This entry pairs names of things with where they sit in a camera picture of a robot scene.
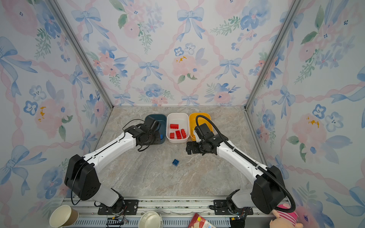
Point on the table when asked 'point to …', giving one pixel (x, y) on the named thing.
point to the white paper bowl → (150, 219)
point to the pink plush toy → (285, 220)
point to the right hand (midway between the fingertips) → (193, 147)
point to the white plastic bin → (183, 119)
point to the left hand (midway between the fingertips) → (158, 138)
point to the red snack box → (197, 222)
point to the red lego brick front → (174, 126)
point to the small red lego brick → (172, 135)
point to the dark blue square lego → (175, 162)
